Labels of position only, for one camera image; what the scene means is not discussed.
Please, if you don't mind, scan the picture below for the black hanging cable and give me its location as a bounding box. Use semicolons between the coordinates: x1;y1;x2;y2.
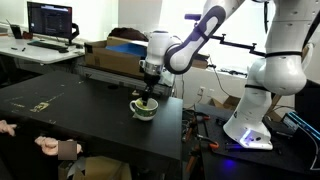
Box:
209;64;232;98

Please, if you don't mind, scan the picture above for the white mug with green band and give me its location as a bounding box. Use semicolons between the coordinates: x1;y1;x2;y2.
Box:
129;97;159;122

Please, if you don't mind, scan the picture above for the grey metal shelf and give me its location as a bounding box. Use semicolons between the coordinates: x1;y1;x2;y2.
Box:
79;64;174;98

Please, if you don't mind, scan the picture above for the black open laptop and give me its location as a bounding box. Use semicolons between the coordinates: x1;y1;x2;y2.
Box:
5;19;24;40

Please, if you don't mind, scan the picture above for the monitor showing dark window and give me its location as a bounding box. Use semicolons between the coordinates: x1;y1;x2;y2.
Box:
26;1;74;41

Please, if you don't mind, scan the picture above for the black perforated breadboard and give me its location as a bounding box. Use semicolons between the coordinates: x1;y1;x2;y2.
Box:
194;103;320;176

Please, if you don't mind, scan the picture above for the brown cardboard flap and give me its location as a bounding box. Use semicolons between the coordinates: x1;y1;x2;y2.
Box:
191;53;211;70

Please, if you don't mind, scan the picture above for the black box with blue lights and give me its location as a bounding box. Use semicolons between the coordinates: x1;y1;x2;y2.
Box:
282;79;320;171

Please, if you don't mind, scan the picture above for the white office desk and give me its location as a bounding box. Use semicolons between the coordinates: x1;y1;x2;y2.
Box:
0;33;86;65

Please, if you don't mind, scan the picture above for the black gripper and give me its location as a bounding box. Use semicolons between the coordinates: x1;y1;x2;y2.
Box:
142;73;162;108

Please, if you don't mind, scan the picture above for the large brown cardboard box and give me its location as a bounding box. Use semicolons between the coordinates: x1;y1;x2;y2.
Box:
83;35;149;79

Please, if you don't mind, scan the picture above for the black cylindrical camera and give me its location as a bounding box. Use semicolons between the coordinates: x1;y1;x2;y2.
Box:
184;13;203;22

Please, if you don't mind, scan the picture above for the cardboard box with white paper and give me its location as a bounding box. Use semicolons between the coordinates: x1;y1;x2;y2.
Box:
58;155;133;180

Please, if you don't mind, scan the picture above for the black keyboard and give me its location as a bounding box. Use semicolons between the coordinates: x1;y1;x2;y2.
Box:
27;39;70;54

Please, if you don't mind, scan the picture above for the blue sheet in box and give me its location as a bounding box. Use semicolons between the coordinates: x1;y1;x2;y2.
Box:
105;42;148;58

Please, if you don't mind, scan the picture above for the yellow sharpie marker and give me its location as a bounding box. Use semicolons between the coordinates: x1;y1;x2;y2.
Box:
135;100;148;109

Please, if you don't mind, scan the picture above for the orange black bar clamp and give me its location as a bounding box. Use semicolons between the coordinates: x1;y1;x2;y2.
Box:
196;133;221;151
184;146;203;174
181;109;212;143

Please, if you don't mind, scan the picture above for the pink soft toy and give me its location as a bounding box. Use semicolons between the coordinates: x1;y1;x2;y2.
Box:
0;120;18;137
34;135;84;156

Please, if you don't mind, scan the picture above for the dark brown bundle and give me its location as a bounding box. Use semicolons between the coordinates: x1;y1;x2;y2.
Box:
108;27;149;43

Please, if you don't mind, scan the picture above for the torn tan tape residue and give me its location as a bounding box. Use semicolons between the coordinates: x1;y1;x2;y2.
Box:
29;101;50;113

